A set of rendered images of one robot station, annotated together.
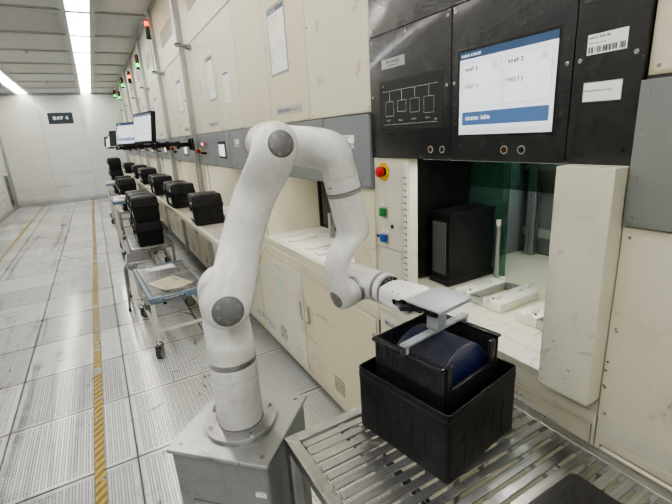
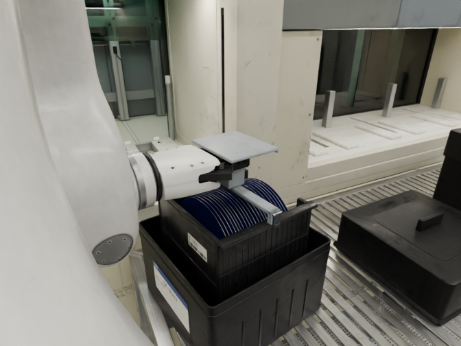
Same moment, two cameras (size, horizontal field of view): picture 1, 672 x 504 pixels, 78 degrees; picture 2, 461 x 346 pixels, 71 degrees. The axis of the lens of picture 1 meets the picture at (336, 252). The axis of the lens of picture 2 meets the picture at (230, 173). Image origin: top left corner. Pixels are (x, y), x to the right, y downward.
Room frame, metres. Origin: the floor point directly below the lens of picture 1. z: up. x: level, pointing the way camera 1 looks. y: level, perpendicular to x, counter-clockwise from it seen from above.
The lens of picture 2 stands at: (0.87, 0.29, 1.30)
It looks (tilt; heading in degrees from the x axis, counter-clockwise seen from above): 25 degrees down; 273
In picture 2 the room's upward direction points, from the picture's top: straight up
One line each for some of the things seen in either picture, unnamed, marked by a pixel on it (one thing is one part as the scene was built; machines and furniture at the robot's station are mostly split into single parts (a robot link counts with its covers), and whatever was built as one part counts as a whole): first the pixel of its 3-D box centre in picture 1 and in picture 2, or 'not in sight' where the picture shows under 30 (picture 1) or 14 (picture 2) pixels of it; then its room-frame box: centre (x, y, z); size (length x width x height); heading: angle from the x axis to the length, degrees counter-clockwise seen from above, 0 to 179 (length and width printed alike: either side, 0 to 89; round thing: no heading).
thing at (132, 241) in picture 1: (151, 256); not in sight; (4.67, 2.16, 0.24); 0.94 x 0.53 x 0.48; 29
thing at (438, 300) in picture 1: (435, 357); (230, 222); (0.90, -0.23, 0.95); 0.24 x 0.20 x 0.32; 129
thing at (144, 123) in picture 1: (164, 132); not in sight; (4.00, 1.52, 1.59); 0.50 x 0.41 x 0.36; 119
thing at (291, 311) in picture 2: (435, 395); (230, 265); (0.90, -0.23, 0.85); 0.28 x 0.28 x 0.17; 39
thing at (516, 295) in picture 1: (495, 291); not in sight; (1.43, -0.59, 0.89); 0.22 x 0.21 x 0.04; 119
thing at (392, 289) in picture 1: (402, 294); (176, 170); (0.98, -0.16, 1.09); 0.11 x 0.10 x 0.07; 39
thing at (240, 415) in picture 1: (237, 390); not in sight; (0.96, 0.29, 0.85); 0.19 x 0.19 x 0.18
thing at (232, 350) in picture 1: (225, 313); not in sight; (0.99, 0.30, 1.07); 0.19 x 0.12 x 0.24; 19
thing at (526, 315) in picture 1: (565, 316); (149, 154); (1.19, -0.72, 0.89); 0.22 x 0.21 x 0.04; 119
